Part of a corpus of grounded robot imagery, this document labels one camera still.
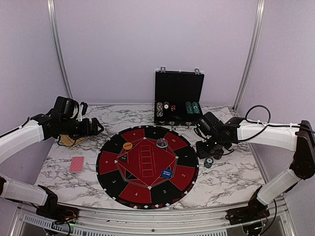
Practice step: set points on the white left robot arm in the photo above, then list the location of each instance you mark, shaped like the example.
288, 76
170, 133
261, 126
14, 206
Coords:
39, 128

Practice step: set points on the orange big blind button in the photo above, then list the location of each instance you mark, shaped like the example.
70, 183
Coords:
127, 146

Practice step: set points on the clear acrylic dealer button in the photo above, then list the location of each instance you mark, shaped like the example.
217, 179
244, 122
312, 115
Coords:
162, 143

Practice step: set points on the cream blue chips in case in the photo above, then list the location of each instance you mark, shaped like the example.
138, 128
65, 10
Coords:
162, 108

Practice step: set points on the black triangular all-in marker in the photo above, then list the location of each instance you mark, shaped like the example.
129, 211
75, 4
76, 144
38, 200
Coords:
123, 158

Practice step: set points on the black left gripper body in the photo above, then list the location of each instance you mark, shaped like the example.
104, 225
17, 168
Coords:
73, 131

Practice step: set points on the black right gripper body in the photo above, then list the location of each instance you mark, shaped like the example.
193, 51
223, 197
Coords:
213, 148

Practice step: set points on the right aluminium frame post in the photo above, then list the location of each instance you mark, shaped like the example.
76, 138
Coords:
252, 49

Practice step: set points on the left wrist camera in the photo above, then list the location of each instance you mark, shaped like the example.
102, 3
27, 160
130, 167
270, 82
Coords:
80, 111

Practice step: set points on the woven bamboo tray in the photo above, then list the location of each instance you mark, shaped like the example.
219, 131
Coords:
68, 142

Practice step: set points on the aluminium frame post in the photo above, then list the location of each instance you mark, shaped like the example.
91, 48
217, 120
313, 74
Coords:
252, 49
58, 48

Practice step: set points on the aluminium front rail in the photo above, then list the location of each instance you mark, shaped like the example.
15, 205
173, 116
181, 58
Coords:
209, 221

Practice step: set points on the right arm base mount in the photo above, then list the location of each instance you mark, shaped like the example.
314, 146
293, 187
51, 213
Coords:
248, 214

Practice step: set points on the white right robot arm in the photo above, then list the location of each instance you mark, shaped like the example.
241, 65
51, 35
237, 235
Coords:
298, 138

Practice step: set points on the blue green 50 chip stack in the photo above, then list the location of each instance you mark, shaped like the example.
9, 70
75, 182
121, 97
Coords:
208, 162

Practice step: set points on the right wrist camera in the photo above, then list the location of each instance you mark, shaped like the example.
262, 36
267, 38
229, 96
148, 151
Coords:
209, 124

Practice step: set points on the round red black poker mat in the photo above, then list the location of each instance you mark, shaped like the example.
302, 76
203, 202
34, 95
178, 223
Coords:
138, 184

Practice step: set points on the teal chips in case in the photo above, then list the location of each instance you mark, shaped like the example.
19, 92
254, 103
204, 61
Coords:
192, 108

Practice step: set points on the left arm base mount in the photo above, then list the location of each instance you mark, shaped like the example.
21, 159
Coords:
51, 209

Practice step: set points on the red playing card deck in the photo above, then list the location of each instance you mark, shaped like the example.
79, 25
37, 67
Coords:
77, 164

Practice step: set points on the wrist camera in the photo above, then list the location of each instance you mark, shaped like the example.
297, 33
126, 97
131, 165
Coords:
209, 124
80, 111

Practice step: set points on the blue small blind button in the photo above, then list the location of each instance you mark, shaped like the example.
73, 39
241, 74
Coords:
167, 173

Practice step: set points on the black chip carrying case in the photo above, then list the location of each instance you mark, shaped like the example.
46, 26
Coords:
177, 88

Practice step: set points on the left aluminium frame post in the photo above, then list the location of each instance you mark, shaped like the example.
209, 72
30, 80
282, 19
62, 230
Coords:
58, 48

